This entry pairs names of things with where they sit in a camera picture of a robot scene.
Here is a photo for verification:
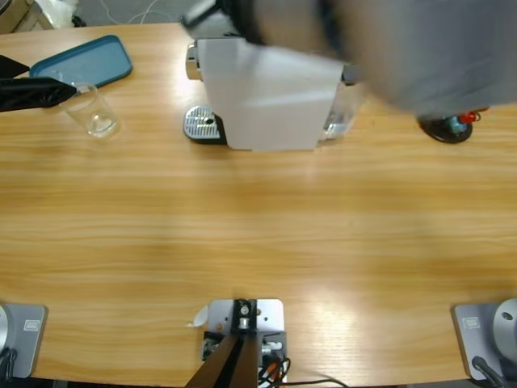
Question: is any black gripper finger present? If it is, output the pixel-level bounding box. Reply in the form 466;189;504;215
0;55;32;80
0;77;78;114

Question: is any clear drinking glass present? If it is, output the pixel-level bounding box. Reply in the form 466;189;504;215
58;82;122;142

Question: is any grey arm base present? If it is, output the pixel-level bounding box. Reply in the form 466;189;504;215
451;297;517;382
0;303;49;379

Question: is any white coffee machine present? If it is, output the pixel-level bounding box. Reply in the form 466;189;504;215
183;36;364;154

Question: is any brown cardboard box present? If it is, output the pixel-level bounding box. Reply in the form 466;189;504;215
0;0;38;35

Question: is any teal plastic tray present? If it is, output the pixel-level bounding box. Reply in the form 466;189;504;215
28;34;134;89

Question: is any white plastic bag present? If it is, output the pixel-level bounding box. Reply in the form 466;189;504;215
34;0;80;30

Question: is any white paper tab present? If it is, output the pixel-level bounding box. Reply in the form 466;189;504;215
186;305;210;329

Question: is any clear water tank black lid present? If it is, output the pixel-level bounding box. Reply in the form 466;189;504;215
318;76;365;142

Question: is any black capsule holder with rods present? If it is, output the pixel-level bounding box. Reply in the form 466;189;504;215
418;108;492;145

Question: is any white floor cable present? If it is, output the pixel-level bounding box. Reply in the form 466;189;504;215
99;0;183;26

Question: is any black base cable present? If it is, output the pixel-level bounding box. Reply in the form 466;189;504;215
471;355;506;388
0;347;19;379

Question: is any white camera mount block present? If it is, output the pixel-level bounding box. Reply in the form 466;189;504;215
208;297;286;383

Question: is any dark camera post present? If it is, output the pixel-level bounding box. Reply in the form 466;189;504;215
185;298;259;388

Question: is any red and black wire bundle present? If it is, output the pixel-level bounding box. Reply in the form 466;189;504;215
257;354;292;388

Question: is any black power cable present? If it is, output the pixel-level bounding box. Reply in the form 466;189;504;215
282;377;349;388

